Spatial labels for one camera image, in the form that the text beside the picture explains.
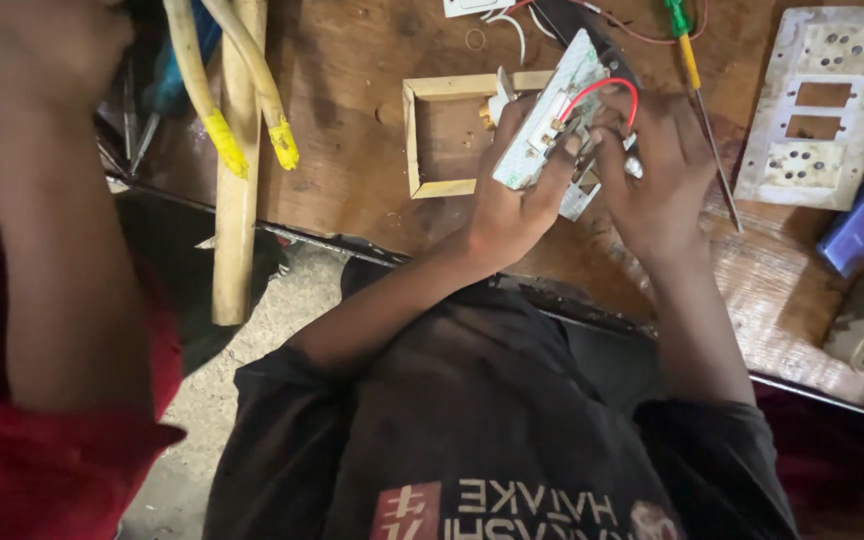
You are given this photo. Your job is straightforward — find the person's left hand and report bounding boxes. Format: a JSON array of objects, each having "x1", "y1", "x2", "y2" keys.
[{"x1": 468, "y1": 96, "x2": 591, "y2": 264}]

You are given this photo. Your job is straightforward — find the person's right hand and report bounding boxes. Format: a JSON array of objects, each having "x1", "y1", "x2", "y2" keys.
[{"x1": 589, "y1": 86, "x2": 718, "y2": 260}]

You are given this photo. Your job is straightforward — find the white electrical switch plate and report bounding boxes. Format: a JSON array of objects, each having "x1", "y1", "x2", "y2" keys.
[{"x1": 492, "y1": 28, "x2": 639, "y2": 222}]

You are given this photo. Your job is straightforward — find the dirty white socket cover plate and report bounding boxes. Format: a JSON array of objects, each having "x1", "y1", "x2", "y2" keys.
[{"x1": 733, "y1": 6, "x2": 864, "y2": 213}]

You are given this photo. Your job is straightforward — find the black flat tool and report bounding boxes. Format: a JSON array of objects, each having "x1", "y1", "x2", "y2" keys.
[{"x1": 533, "y1": 0, "x2": 639, "y2": 84}]

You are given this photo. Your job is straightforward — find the white plastic part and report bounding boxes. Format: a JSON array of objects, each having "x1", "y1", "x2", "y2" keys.
[{"x1": 443, "y1": 0, "x2": 516, "y2": 18}]

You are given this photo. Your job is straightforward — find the person's black printed shirt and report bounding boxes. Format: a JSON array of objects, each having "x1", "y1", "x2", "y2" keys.
[{"x1": 203, "y1": 258, "x2": 801, "y2": 540}]

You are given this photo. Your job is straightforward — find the pale wooden stick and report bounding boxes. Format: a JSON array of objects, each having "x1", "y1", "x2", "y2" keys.
[{"x1": 210, "y1": 0, "x2": 270, "y2": 327}]

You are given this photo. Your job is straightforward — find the white switch part brass terminal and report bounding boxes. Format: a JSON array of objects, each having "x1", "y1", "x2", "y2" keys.
[{"x1": 478, "y1": 67, "x2": 519, "y2": 130}]

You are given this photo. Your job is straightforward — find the red looped wire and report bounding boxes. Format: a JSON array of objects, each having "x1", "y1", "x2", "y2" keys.
[{"x1": 558, "y1": 77, "x2": 639, "y2": 130}]

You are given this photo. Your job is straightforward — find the wooden rectangular frame box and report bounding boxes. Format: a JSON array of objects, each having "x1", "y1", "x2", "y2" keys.
[{"x1": 402, "y1": 69, "x2": 557, "y2": 201}]

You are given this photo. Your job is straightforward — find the green yellow handled screwdriver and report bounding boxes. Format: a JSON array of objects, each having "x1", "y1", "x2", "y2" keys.
[{"x1": 663, "y1": 0, "x2": 744, "y2": 234}]

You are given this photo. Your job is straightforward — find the thin red wire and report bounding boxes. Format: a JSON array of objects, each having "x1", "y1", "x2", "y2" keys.
[{"x1": 510, "y1": 0, "x2": 709, "y2": 45}]

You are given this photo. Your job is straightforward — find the white loose wires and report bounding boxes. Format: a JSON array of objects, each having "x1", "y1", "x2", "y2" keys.
[{"x1": 477, "y1": 7, "x2": 557, "y2": 67}]

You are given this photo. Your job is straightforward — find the cream cable with yellow tape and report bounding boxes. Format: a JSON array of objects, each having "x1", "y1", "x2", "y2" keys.
[
  {"x1": 199, "y1": 0, "x2": 300, "y2": 171},
  {"x1": 162, "y1": 0, "x2": 250, "y2": 180}
]

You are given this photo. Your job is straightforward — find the blue handled screwdriver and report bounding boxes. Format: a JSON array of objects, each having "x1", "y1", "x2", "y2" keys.
[{"x1": 128, "y1": 0, "x2": 223, "y2": 177}]

